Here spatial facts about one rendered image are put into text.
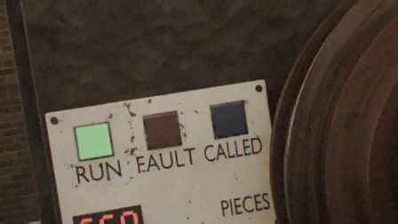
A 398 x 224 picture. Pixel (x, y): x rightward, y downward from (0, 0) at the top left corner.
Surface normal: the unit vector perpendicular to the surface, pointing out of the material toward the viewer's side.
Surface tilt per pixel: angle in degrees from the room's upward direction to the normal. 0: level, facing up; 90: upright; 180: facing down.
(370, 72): 90
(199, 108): 90
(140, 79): 90
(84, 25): 90
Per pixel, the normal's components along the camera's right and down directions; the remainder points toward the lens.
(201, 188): 0.12, 0.04
